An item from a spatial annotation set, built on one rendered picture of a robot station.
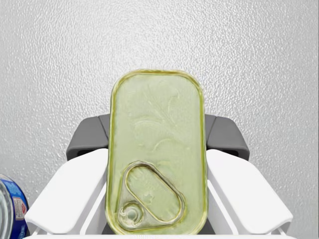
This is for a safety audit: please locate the blue flat can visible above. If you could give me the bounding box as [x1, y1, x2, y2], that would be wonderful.
[0, 174, 30, 239]

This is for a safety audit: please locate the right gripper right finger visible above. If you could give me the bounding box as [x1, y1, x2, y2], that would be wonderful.
[204, 114, 294, 236]

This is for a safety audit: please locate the green and blue rectangular can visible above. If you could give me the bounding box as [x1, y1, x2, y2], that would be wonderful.
[105, 69, 209, 236]

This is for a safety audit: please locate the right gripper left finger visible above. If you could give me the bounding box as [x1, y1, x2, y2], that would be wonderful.
[24, 114, 112, 236]

